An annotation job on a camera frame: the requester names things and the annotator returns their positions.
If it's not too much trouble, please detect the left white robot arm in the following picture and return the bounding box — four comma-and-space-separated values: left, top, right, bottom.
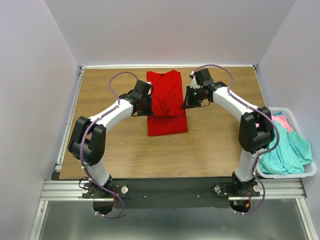
67, 80, 154, 198

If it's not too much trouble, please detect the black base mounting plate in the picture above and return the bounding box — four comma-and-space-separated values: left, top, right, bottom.
79, 177, 261, 209

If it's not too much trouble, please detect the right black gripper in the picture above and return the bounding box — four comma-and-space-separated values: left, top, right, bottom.
181, 85, 204, 110

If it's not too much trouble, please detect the turquoise t shirt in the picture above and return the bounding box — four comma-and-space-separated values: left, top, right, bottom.
258, 121, 313, 175

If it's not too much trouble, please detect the red t shirt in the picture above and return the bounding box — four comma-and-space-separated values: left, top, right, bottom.
146, 70, 188, 137

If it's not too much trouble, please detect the white plastic laundry basket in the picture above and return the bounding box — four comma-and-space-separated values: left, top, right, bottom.
256, 107, 317, 179

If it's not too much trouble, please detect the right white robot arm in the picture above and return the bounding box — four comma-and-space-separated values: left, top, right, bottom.
181, 66, 275, 196

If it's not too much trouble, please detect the aluminium frame rail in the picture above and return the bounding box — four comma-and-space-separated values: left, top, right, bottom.
40, 178, 307, 201

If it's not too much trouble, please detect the pink t shirt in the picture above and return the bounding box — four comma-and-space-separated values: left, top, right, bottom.
271, 111, 293, 133

